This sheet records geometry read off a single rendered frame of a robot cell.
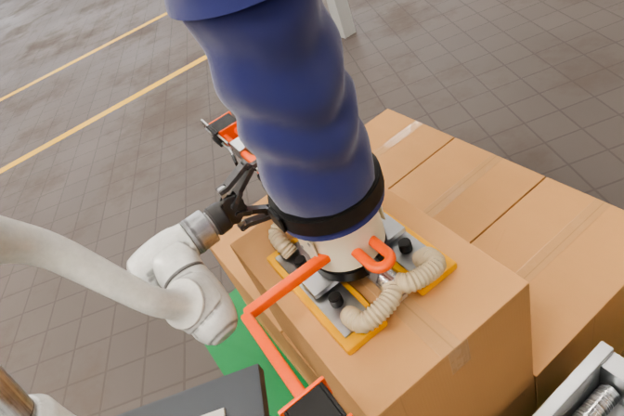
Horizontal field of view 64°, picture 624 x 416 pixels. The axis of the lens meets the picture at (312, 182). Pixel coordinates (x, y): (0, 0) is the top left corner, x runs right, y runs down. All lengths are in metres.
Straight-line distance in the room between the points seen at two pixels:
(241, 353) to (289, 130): 1.66
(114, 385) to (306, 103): 2.05
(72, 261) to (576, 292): 1.23
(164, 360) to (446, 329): 1.72
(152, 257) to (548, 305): 1.03
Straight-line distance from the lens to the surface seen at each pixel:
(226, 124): 1.48
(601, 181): 2.63
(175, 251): 1.14
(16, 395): 1.15
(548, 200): 1.77
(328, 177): 0.83
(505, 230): 1.68
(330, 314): 1.05
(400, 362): 0.99
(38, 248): 0.93
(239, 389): 1.31
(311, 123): 0.77
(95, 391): 2.66
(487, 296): 1.04
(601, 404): 1.39
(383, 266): 0.94
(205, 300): 1.06
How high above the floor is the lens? 1.80
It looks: 38 degrees down
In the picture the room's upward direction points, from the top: 23 degrees counter-clockwise
